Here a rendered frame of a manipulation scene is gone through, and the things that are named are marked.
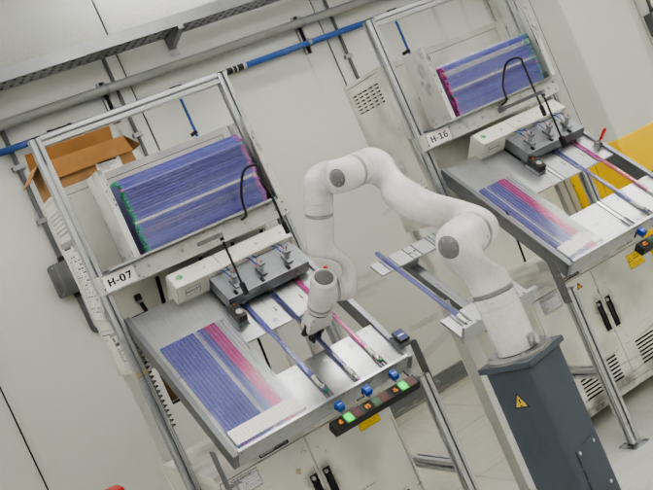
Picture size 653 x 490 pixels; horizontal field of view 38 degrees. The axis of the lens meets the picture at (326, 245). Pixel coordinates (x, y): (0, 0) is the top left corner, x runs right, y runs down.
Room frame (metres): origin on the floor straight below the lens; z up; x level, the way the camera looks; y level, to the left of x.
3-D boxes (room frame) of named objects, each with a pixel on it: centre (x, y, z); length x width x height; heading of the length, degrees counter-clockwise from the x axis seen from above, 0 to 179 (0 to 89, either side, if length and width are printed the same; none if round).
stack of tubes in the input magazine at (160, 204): (3.43, 0.38, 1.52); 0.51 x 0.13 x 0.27; 116
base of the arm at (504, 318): (2.63, -0.37, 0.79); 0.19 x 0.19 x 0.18
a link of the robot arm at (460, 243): (2.60, -0.35, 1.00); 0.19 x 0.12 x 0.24; 140
